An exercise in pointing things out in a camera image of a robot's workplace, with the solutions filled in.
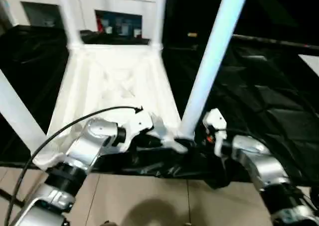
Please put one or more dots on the black work mat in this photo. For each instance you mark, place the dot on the black work mat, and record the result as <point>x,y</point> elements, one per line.
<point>269,106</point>

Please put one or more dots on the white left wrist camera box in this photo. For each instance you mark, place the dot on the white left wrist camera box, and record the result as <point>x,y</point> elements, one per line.
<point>142,121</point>

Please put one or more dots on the small yellow tag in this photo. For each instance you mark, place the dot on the small yellow tag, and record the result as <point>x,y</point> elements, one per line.
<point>192,35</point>

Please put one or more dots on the white plastic table top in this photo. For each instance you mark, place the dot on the white plastic table top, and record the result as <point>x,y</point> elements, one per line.
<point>114,71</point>

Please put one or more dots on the red bottle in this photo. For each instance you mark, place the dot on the red bottle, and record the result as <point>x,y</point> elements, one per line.
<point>99,25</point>

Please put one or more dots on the dark metal rod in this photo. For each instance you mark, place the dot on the dark metal rod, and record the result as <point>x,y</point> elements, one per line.
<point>274,41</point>

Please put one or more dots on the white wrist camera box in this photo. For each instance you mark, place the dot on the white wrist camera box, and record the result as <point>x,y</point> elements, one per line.
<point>215,121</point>
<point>142,121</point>

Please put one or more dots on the white flat board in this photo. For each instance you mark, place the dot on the white flat board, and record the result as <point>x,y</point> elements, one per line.
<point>311,64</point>

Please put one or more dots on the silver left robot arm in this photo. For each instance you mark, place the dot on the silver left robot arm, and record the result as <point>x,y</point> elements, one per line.
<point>89,141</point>

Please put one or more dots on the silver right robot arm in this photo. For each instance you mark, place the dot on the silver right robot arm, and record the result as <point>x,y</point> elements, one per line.
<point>259,161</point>

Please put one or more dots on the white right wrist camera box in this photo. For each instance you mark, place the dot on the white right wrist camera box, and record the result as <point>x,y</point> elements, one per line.
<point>215,121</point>

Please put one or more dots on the white plastic table leg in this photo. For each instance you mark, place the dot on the white plastic table leg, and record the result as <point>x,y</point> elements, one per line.
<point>67,17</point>
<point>214,52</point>
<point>20,111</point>
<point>159,14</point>

